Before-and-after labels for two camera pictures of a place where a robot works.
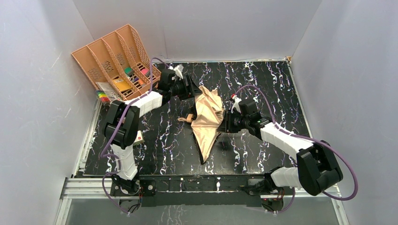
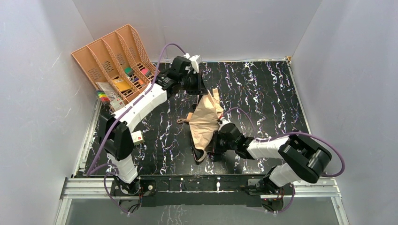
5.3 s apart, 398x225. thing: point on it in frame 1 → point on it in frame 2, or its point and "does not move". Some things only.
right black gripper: [227, 124] → [214, 144]
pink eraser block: [146, 71] does not move
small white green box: [139, 138] does not move
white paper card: [106, 87] does not move
